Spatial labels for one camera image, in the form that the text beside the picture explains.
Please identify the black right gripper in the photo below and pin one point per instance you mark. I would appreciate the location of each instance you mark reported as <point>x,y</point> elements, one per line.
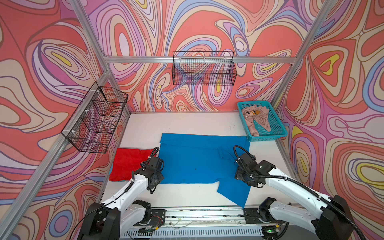
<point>239,175</point>

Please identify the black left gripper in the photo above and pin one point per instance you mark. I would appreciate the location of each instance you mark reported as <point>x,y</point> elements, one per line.
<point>161,178</point>

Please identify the blue t shirt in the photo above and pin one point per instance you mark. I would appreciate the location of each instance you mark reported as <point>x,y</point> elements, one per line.
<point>197,159</point>

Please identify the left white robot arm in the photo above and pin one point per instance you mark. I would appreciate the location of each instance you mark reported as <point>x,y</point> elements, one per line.
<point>123,210</point>

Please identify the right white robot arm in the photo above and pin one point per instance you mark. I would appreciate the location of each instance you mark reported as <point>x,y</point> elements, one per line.
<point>329,218</point>

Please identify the folded red t shirt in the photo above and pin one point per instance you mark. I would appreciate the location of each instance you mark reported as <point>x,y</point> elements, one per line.
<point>127,161</point>

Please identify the teal plastic laundry basket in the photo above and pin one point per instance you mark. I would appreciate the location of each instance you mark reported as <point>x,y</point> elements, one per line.
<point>277,128</point>

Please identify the beige t shirt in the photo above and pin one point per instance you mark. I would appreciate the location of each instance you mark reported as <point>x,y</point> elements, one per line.
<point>259,115</point>

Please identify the aluminium horizontal back bar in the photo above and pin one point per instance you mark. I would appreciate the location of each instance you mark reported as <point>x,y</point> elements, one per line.
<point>163,60</point>

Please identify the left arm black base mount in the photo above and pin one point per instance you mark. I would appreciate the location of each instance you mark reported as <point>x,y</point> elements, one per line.
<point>152,217</point>

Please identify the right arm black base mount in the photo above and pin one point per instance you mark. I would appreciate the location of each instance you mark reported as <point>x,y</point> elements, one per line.
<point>261,214</point>

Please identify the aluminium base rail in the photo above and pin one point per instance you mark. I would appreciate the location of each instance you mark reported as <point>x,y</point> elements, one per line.
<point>205,222</point>

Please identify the black wire basket left wall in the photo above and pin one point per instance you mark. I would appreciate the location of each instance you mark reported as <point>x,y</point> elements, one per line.
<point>95,120</point>

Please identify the black wire basket wall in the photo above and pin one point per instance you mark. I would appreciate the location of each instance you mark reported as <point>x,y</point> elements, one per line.
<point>217,72</point>
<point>95,120</point>

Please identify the aluminium left frame post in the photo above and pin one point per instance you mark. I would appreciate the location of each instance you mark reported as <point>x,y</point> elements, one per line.
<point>53,54</point>

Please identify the black wire basket back wall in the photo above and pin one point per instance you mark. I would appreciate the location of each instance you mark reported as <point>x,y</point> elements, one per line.
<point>217,72</point>

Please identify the aluminium frame corner post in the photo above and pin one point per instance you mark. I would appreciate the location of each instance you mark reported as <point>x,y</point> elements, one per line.
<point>314,29</point>

